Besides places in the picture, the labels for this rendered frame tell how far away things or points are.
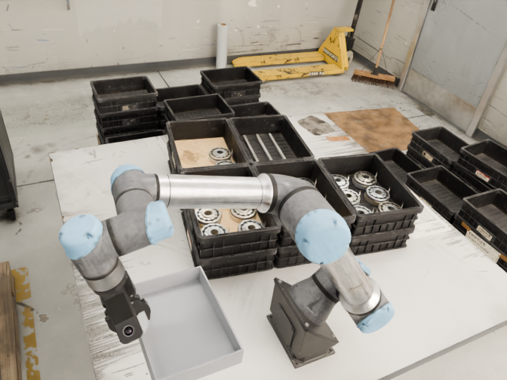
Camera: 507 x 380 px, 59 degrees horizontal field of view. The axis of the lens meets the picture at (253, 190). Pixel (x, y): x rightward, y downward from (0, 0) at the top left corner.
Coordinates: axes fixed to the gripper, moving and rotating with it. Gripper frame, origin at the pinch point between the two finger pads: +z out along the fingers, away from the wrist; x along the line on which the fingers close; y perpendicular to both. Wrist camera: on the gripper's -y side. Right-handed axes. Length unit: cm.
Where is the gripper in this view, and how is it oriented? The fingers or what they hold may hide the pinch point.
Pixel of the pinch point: (139, 333)
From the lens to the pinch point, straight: 109.7
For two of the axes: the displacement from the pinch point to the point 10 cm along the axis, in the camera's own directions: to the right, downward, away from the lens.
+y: -4.8, -5.7, 6.6
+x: -8.7, 4.1, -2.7
